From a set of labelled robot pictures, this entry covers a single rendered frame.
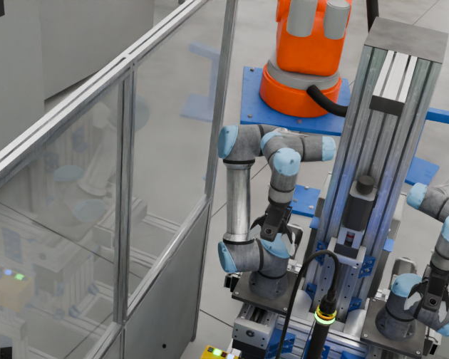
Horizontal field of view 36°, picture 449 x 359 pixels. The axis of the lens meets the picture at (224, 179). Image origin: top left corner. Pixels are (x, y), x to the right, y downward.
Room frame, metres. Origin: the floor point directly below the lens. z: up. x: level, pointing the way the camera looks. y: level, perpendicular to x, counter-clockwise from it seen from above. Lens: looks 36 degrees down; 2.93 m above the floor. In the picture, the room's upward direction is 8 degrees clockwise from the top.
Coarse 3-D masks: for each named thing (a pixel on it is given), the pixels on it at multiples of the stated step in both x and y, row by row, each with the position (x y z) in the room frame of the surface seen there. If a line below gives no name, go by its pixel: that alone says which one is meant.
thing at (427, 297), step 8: (432, 272) 1.50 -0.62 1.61; (432, 280) 1.48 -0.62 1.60; (440, 280) 1.48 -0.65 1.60; (432, 288) 1.46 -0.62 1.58; (440, 288) 1.46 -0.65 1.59; (424, 296) 1.45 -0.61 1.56; (432, 296) 1.44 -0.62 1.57; (440, 296) 1.44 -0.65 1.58; (424, 304) 1.42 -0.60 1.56; (432, 304) 1.42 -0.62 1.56
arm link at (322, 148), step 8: (264, 128) 2.10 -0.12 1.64; (272, 128) 2.09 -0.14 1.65; (280, 128) 2.08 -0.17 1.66; (288, 136) 1.95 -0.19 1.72; (296, 136) 1.90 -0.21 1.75; (304, 136) 1.86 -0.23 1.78; (312, 136) 1.83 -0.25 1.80; (304, 144) 1.77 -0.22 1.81; (312, 144) 1.77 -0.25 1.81; (320, 144) 1.78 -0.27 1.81; (328, 144) 1.79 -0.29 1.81; (304, 152) 1.75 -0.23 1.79; (312, 152) 1.76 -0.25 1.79; (320, 152) 1.77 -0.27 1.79; (328, 152) 1.77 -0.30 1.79; (304, 160) 1.75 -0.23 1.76; (312, 160) 1.76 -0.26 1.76; (320, 160) 1.77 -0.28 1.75
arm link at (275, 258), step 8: (256, 240) 1.94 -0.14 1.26; (264, 240) 1.93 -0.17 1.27; (280, 240) 1.95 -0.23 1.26; (264, 248) 1.91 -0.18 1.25; (272, 248) 1.90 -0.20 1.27; (280, 248) 1.91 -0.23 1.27; (264, 256) 1.89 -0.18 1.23; (272, 256) 1.89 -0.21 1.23; (280, 256) 1.89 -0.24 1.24; (288, 256) 1.91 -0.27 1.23; (264, 264) 1.88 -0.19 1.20; (272, 264) 1.89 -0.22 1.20; (280, 264) 1.90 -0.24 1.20; (264, 272) 1.90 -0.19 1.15; (272, 272) 1.89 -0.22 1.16; (280, 272) 1.90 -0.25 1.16
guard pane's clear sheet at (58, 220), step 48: (192, 48) 2.17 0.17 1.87; (144, 96) 1.82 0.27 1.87; (192, 96) 2.21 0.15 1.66; (96, 144) 1.54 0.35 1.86; (144, 144) 1.83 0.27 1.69; (192, 144) 2.26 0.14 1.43; (0, 192) 1.15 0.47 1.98; (48, 192) 1.32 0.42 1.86; (96, 192) 1.54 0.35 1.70; (144, 192) 1.85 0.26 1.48; (192, 192) 2.31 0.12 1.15; (0, 240) 1.13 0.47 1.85; (48, 240) 1.31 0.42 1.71; (96, 240) 1.54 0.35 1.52; (144, 240) 1.87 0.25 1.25; (0, 288) 1.12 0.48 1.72; (48, 288) 1.30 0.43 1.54; (96, 288) 1.54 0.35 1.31; (0, 336) 1.10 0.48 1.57; (48, 336) 1.29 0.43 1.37; (96, 336) 1.55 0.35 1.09
